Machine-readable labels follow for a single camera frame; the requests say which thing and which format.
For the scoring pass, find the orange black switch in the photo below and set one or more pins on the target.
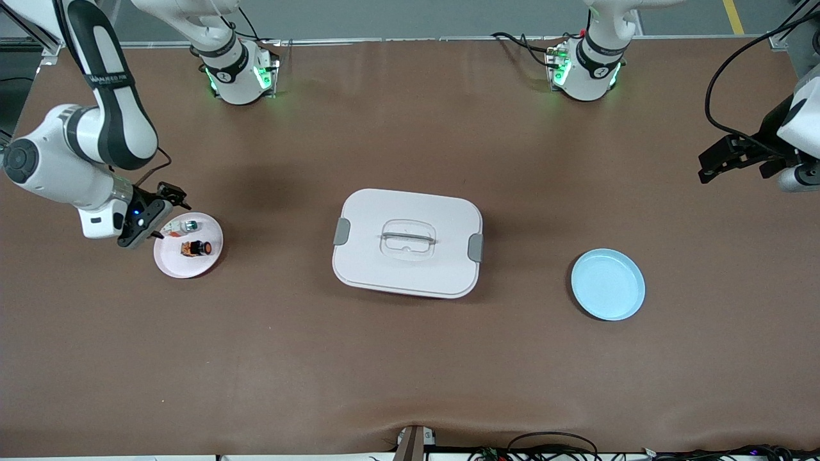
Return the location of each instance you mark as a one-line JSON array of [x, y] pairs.
[[195, 248]]

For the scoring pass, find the brown camera mount bracket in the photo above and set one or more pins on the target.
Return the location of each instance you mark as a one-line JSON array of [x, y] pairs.
[[410, 445]]

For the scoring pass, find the white lidded box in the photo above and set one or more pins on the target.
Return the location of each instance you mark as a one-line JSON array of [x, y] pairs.
[[407, 269]]

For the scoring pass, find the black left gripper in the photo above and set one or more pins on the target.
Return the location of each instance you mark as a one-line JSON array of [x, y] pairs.
[[767, 139]]

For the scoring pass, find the small green switch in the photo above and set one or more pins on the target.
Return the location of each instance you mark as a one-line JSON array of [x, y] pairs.
[[191, 226]]

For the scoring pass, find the silver table edge rail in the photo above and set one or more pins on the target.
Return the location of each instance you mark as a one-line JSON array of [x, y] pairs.
[[416, 40]]

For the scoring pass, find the light blue plate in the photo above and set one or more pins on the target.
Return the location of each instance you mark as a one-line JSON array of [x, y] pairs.
[[608, 285]]

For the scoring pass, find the small white orange part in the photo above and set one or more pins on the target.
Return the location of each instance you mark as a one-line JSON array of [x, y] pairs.
[[174, 228]]

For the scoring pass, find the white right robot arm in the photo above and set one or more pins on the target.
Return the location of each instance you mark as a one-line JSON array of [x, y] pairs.
[[115, 121]]

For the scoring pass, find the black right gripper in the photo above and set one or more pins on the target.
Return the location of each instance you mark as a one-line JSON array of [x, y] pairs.
[[155, 203]]

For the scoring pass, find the aluminium frame post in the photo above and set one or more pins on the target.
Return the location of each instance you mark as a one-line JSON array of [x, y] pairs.
[[785, 35], [45, 48]]

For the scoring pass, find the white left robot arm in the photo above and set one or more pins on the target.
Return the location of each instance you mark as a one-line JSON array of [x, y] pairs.
[[586, 70]]

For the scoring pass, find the pink plate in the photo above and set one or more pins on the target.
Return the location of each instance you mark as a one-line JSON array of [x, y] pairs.
[[189, 266]]

